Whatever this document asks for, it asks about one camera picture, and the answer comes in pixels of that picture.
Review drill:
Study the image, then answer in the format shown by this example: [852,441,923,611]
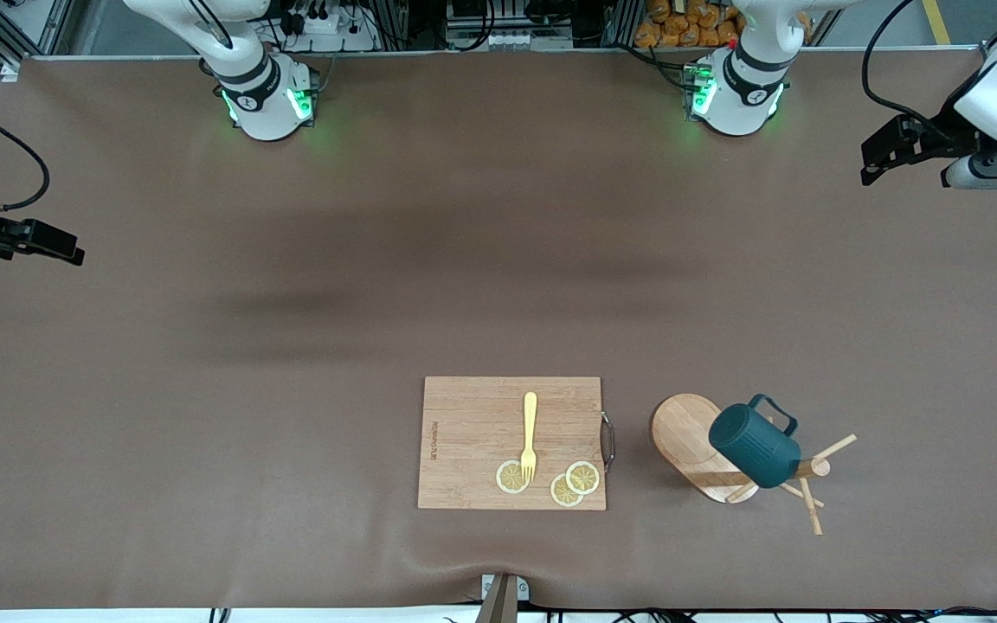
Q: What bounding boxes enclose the dark teal mug yellow inside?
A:
[708,394,802,490]

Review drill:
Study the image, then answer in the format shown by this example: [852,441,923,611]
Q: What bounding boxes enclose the wooden mug rack with pegs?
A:
[650,394,859,536]

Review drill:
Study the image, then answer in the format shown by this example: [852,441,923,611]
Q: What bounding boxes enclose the orange snack packets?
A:
[634,0,746,48]

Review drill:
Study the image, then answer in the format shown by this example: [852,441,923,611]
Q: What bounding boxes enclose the brown table mat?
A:
[0,48,997,611]

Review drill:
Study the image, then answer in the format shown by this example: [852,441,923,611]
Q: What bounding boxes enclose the white power strip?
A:
[289,0,378,51]

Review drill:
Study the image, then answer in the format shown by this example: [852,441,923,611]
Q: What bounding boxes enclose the yellow plastic fork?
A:
[520,391,539,484]

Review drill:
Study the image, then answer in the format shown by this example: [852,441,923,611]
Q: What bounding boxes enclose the bamboo cutting board metal handle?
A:
[417,376,616,511]

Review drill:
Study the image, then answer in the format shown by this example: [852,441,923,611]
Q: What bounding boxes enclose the camera stand bracket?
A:
[474,573,531,623]

